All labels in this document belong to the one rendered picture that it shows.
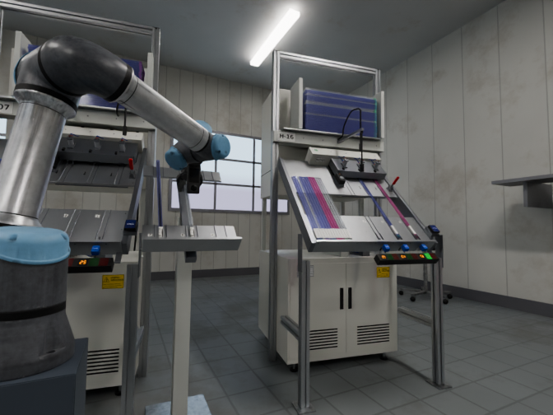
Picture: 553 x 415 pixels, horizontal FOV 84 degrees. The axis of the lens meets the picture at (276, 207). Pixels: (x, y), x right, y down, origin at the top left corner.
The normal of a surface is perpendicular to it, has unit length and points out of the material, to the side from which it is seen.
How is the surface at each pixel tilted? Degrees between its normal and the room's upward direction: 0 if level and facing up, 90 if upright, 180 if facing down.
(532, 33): 90
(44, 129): 89
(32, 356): 73
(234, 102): 90
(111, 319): 90
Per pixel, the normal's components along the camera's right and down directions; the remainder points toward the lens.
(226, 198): 0.44, -0.05
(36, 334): 0.76, -0.33
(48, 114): 0.77, -0.06
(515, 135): -0.90, -0.04
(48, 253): 0.89, -0.06
